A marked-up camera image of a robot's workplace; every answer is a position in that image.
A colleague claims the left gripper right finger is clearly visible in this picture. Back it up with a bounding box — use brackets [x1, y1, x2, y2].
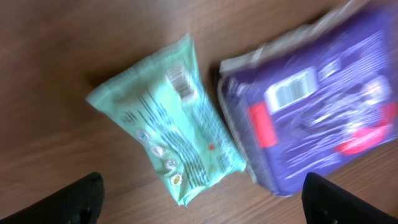
[302, 172, 397, 224]

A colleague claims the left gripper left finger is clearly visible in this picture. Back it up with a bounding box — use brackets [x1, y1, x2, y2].
[1, 172, 105, 224]

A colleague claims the purple sanitary pad pack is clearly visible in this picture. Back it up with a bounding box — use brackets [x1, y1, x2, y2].
[217, 1, 397, 197]

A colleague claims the teal wet wipes pack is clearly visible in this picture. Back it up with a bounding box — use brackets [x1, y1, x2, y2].
[86, 35, 246, 205]

